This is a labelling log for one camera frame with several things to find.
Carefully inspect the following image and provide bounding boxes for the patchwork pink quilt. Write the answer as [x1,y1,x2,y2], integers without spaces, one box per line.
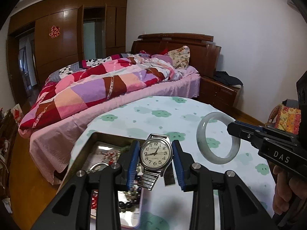
[18,55,183,138]

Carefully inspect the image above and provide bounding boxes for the silver bangle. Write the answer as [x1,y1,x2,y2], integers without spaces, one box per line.
[86,163,109,174]

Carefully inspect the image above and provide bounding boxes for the wooden headboard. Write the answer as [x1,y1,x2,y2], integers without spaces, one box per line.
[131,33,221,78]

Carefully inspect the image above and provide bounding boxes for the red knotted tassel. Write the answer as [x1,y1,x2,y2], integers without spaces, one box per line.
[91,190,98,210]

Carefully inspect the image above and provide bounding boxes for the pink bed sheet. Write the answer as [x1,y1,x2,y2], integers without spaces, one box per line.
[29,66,200,185]

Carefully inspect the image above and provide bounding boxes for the rattan chair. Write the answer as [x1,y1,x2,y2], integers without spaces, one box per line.
[265,99,299,127]

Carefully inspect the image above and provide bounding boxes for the person's right hand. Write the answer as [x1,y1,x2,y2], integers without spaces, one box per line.
[273,165,307,215]

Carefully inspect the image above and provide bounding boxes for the silver wristwatch with metal band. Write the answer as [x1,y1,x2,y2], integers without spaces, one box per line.
[138,133,173,191]

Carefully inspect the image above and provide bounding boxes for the open metal tin box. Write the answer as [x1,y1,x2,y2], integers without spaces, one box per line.
[52,132,144,229]

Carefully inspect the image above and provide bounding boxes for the red double happiness decal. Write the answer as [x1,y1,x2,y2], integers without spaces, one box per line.
[49,25,60,39]

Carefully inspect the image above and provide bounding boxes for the dark clothes pile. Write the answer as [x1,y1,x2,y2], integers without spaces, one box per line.
[213,71,243,88]

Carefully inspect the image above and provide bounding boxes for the green cloud pattern tablecloth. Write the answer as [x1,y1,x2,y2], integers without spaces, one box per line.
[71,96,275,229]

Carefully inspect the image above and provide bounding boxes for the brown wooden wardrobe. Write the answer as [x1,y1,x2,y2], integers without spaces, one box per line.
[7,0,127,105]

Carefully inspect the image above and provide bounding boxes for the wooden nightstand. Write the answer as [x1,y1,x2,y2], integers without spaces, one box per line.
[197,77,241,113]

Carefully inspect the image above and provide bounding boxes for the floral pillow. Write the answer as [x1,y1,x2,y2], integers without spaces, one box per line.
[168,46,191,69]

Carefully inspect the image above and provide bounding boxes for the red string pendant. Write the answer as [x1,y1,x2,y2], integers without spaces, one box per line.
[102,150,121,165]

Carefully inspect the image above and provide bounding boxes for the dark purple bead bracelet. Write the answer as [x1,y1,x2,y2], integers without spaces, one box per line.
[118,174,142,210]

